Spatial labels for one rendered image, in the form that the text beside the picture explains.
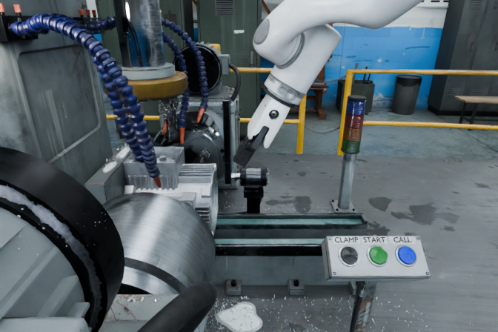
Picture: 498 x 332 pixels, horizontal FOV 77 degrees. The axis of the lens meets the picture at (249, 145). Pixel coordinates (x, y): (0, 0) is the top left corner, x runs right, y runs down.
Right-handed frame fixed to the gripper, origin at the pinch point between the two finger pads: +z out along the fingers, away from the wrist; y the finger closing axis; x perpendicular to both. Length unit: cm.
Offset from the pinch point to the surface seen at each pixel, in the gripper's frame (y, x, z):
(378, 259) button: -21.5, -25.3, -2.9
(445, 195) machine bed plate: 45, -87, -8
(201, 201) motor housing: -1.0, 2.7, 14.6
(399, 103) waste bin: 441, -266, -41
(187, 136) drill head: 26.8, 12.5, 13.3
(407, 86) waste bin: 435, -256, -69
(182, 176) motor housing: 2.3, 9.3, 12.8
